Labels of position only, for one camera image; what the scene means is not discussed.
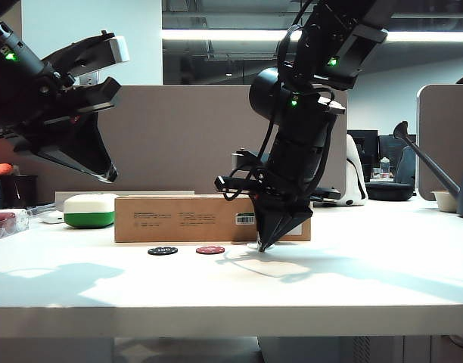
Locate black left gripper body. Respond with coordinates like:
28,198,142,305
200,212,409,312
0,75,122,152

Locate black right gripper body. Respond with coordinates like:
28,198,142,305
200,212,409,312
215,124,343,207

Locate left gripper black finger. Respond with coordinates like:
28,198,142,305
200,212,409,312
45,113,118,179
14,144,116,185

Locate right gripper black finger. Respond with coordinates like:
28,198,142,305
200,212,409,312
264,202,314,249
253,196,284,253

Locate long brown cardboard box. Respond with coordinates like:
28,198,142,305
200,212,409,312
113,194,312,244

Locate clear plastic box red contents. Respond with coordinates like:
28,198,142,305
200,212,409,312
0,209,30,242

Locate black poker chip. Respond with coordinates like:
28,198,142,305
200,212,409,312
147,246,181,256

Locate white and green container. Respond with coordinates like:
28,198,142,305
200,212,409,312
63,193,116,229

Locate small white case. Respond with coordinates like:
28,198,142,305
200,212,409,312
41,210,65,225

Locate dark cup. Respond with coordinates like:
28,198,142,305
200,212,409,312
0,175,39,209

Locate dark computer monitor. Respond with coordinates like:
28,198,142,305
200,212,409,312
378,135,417,178
346,129,379,179

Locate wide brown desk partition panel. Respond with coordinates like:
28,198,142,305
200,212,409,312
0,83,349,207

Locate black round cushion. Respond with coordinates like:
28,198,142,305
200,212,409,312
365,181,414,201

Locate grey-blue office chair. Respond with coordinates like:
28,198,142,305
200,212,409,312
396,145,418,186

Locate long ceiling light strip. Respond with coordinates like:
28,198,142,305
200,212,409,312
161,29,463,43

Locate narrow brown desk partition panel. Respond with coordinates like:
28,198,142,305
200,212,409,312
416,83,463,202

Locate small white bowl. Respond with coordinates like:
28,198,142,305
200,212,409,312
430,190,460,213

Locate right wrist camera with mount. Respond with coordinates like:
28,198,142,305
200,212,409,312
231,150,263,172

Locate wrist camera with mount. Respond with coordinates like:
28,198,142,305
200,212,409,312
45,32,131,86
231,150,263,172

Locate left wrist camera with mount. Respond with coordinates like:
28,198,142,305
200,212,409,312
45,32,131,86

